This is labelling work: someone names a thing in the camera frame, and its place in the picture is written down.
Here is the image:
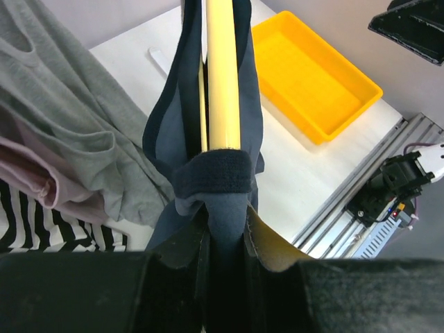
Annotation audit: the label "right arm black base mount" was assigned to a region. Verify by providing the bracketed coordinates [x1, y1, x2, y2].
[346, 152, 435, 227]

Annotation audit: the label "silver white clothes rack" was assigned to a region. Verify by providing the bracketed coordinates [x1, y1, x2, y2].
[148, 47, 170, 79]

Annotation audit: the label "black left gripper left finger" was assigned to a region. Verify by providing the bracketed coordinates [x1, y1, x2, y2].
[1, 213, 210, 332]

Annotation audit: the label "grey tank top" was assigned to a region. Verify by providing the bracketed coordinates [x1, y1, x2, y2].
[1, 1, 173, 227]

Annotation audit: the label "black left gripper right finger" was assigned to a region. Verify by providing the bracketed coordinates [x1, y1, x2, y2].
[244, 207, 443, 332]

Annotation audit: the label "yellow plastic tray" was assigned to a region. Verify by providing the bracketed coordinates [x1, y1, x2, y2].
[252, 11, 383, 145]

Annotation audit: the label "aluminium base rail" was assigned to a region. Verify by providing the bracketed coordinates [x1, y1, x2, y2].
[292, 114, 443, 259]

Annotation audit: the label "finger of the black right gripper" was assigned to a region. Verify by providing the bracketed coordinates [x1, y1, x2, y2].
[368, 0, 443, 66]

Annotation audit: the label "mauve tank top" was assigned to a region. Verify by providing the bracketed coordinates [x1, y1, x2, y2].
[1, 108, 108, 225]

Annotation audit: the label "yellow hanger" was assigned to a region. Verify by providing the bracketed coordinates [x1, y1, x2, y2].
[198, 1, 241, 152]

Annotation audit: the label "black white striped tank top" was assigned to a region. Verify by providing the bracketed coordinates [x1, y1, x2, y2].
[1, 181, 128, 253]

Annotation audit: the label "blue printed tank top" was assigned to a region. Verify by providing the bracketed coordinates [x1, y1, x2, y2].
[142, 1, 264, 253]

